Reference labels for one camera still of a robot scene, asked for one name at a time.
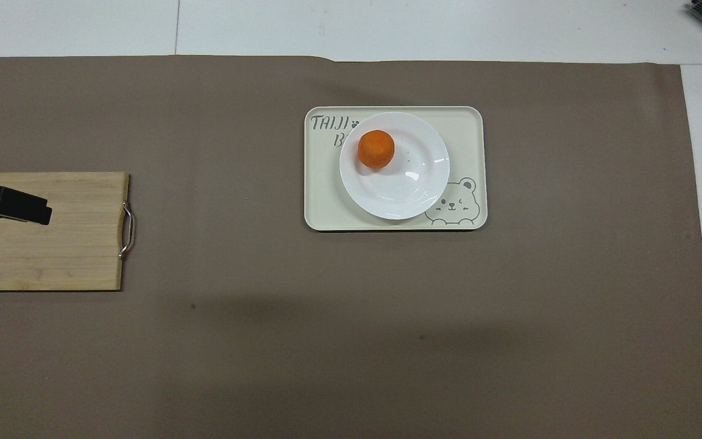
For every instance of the orange fruit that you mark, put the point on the orange fruit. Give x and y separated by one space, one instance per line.
376 149

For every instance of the white round plate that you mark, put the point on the white round plate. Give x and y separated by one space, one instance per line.
409 186

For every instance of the cream tray with bear print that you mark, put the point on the cream tray with bear print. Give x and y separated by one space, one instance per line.
468 143

